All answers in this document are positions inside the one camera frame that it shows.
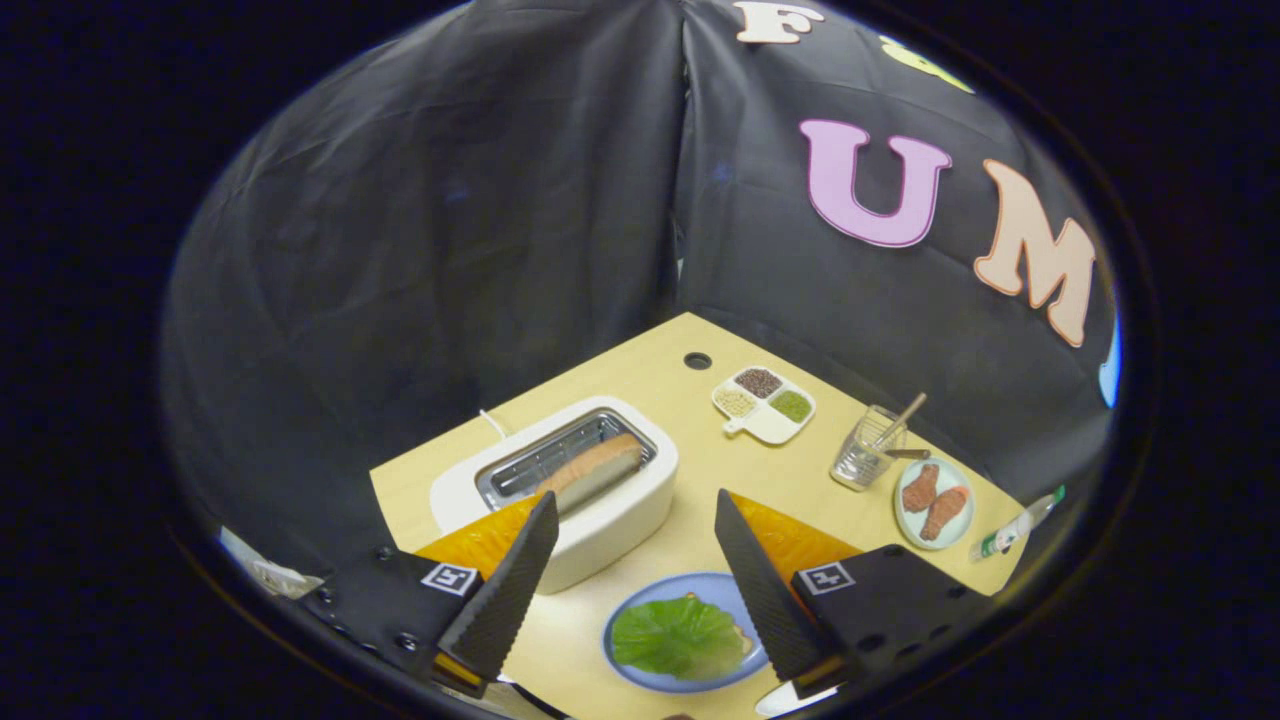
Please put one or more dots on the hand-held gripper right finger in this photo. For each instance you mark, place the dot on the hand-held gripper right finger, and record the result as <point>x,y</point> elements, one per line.
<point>765,600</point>

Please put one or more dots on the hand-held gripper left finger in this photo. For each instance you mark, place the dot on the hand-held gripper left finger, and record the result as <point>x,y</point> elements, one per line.
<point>505,600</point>

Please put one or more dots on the green lettuce leaf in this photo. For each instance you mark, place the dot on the green lettuce leaf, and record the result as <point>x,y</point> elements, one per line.
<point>675,635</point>

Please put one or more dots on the plain white bread slice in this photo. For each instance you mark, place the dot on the plain white bread slice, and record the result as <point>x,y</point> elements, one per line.
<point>595,470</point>

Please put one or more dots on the white plate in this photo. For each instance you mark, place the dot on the white plate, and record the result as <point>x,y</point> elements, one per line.
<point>790,700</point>

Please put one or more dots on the blue plate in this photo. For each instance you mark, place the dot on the blue plate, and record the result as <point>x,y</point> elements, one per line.
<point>655,590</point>

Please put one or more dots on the white toaster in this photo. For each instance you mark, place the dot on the white toaster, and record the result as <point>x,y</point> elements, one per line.
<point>620,520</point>

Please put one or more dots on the pale green plate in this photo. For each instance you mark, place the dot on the pale green plate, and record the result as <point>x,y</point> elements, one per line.
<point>905,525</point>

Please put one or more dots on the white divided seasoning dish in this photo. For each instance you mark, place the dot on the white divided seasoning dish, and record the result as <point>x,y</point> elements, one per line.
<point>770,425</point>

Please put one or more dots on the brown meat piece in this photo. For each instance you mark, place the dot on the brown meat piece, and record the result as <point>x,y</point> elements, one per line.
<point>945,512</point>
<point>920,488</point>

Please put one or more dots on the pale crumpled sheet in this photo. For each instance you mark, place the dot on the pale crumpled sheet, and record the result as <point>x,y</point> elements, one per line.
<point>270,572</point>

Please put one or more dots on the clear water bottle green label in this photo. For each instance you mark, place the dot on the clear water bottle green label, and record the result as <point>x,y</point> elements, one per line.
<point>1010,528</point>

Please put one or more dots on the black backdrop cloth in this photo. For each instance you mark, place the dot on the black backdrop cloth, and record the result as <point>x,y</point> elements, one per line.
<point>450,250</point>

